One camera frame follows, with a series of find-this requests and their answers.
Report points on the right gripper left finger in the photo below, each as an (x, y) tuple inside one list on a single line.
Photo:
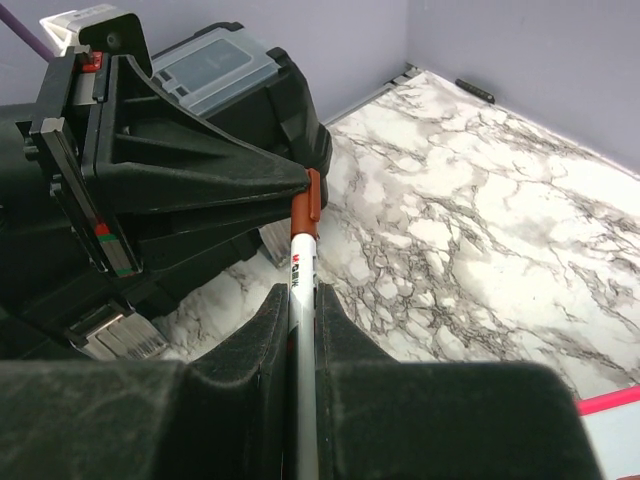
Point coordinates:
[(219, 417)]

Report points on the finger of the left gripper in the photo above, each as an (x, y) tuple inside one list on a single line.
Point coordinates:
[(166, 229), (144, 153)]

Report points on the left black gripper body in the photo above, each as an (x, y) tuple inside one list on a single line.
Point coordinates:
[(62, 248)]

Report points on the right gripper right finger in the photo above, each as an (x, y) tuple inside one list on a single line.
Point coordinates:
[(379, 418)]

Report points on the red marker cap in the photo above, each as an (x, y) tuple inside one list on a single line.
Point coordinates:
[(307, 207)]

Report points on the white whiteboard marker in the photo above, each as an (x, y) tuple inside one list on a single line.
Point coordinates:
[(302, 294)]

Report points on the pink framed whiteboard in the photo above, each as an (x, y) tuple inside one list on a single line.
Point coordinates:
[(612, 424)]

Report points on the black plastic toolbox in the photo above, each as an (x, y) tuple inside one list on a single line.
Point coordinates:
[(255, 94)]

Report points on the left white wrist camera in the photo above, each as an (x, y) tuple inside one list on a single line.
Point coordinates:
[(104, 28)]

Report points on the small black wall bracket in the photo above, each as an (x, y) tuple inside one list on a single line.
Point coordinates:
[(475, 91)]

